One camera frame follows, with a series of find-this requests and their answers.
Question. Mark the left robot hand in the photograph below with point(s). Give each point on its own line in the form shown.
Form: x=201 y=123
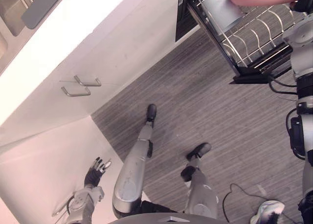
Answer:
x=92 y=177

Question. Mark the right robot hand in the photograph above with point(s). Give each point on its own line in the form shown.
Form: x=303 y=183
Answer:
x=303 y=4

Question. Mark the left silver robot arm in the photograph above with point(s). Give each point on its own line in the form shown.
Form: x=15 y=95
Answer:
x=82 y=204

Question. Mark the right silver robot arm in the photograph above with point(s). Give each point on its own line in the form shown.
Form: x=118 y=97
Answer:
x=302 y=62

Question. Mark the black dishwasher body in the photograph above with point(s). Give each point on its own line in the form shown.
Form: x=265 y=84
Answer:
x=182 y=16

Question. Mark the stainless steel sink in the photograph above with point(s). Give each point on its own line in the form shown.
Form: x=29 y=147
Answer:
x=12 y=11

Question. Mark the left silver robot leg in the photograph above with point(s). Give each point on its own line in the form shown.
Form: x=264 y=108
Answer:
x=133 y=167

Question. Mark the silver robot leg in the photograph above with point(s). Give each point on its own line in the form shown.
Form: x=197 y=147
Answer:
x=133 y=167
x=201 y=192

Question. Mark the grey robot torso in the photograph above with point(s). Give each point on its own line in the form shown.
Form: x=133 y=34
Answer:
x=151 y=215

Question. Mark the left dark robot foot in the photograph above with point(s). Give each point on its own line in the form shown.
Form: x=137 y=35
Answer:
x=151 y=111

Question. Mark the dark robot foot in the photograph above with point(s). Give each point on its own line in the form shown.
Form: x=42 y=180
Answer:
x=200 y=149
x=151 y=111

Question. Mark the white kitchen cabinet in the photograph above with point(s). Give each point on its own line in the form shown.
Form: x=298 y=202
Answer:
x=73 y=70

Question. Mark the right silver robot leg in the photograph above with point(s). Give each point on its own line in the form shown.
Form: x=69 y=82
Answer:
x=201 y=192

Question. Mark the right dark robot foot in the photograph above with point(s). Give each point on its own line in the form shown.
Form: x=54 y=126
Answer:
x=200 y=149

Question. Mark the grey drying mat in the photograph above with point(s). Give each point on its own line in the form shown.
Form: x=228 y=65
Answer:
x=41 y=8

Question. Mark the person's white shoe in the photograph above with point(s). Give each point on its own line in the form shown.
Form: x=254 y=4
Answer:
x=267 y=210

